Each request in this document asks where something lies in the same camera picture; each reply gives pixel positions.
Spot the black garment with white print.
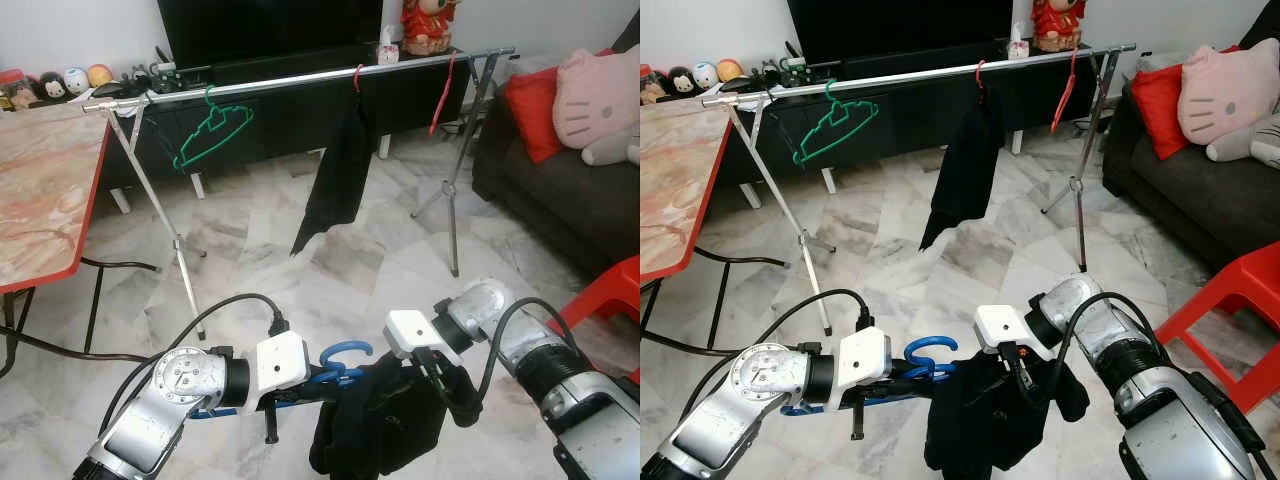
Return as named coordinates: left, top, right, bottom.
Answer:
left=922, top=348, right=1092, bottom=480
left=307, top=350, right=484, bottom=480

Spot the green wire hanger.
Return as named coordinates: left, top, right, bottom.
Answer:
left=172, top=85, right=256, bottom=173
left=793, top=80, right=881, bottom=167

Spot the red laughing buddha figurine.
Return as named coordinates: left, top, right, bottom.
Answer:
left=400, top=0, right=461, bottom=57
left=1030, top=0, right=1089, bottom=53

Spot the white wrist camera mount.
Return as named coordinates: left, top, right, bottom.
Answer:
left=838, top=325, right=894, bottom=411
left=254, top=330, right=311, bottom=392
left=384, top=309, right=443, bottom=363
left=974, top=304, right=1057, bottom=363

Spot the dark grey fabric sofa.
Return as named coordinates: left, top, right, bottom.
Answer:
left=472, top=10, right=641, bottom=283
left=1100, top=8, right=1280, bottom=269

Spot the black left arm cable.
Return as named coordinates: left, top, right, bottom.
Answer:
left=705, top=288, right=877, bottom=423
left=98, top=292, right=293, bottom=433

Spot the blue plastic hanger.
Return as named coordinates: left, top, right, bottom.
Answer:
left=188, top=340, right=377, bottom=420
left=780, top=335, right=961, bottom=417

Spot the black flat television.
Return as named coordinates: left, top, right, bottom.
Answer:
left=787, top=0, right=1015, bottom=67
left=157, top=0, right=385, bottom=71

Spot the grey totoro plush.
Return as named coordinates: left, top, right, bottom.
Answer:
left=1205, top=113, right=1280, bottom=167
left=582, top=125, right=641, bottom=167

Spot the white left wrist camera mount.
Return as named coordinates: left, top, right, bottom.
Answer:
left=254, top=330, right=311, bottom=392
left=838, top=325, right=894, bottom=411

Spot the red cushion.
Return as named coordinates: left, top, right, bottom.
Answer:
left=503, top=48, right=567, bottom=165
left=1130, top=44, right=1197, bottom=161

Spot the black television console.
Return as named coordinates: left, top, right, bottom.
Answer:
left=95, top=45, right=493, bottom=216
left=720, top=40, right=1119, bottom=211

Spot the pink cat face pillow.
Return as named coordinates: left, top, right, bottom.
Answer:
left=1177, top=41, right=1280, bottom=147
left=552, top=45, right=641, bottom=151

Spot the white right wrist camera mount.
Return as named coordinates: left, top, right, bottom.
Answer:
left=384, top=309, right=443, bottom=363
left=974, top=304, right=1057, bottom=363

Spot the silver clothes rack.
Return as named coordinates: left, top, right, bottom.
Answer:
left=82, top=45, right=518, bottom=341
left=702, top=42, right=1138, bottom=337

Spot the red plastic stool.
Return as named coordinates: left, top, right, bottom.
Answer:
left=558, top=254, right=641, bottom=387
left=1155, top=240, right=1280, bottom=416

